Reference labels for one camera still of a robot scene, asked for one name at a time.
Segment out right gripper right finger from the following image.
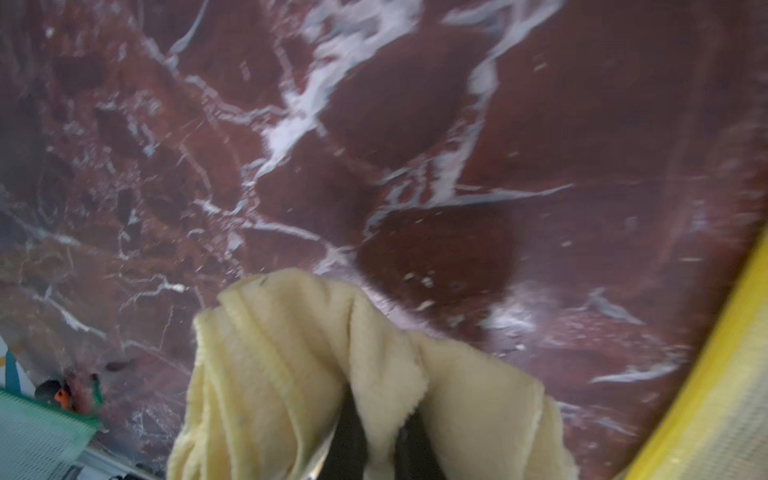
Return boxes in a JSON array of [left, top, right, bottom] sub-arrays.
[[394, 410, 446, 480]]

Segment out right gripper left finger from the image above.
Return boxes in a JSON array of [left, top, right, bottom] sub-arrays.
[[317, 390, 367, 480]]

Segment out cream wiping cloth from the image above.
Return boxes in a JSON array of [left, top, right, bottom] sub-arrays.
[[166, 269, 579, 479]]

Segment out yellow-green mesh document bag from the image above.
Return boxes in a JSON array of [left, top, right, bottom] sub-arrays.
[[624, 237, 767, 479]]

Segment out green-zip clear mesh bag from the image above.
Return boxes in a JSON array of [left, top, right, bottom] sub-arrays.
[[1, 364, 103, 479]]

